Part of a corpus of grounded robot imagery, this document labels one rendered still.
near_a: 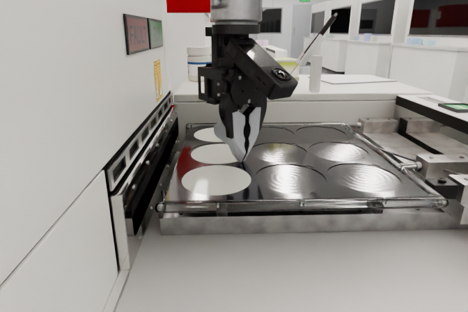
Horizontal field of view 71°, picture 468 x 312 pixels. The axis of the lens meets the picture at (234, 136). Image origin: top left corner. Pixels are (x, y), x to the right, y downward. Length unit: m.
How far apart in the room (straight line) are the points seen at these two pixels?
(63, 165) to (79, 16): 0.12
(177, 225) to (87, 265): 0.20
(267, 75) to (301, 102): 0.37
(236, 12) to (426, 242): 0.42
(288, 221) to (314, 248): 0.05
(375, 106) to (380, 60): 6.30
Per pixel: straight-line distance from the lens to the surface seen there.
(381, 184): 0.51
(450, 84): 5.24
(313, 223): 0.51
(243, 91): 0.48
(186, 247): 0.48
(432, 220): 0.58
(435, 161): 0.60
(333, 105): 0.81
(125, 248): 0.39
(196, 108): 0.77
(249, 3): 0.48
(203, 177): 0.48
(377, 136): 0.79
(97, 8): 0.36
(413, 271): 0.49
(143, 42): 0.51
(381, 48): 7.13
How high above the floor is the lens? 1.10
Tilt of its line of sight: 18 degrees down
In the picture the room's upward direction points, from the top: straight up
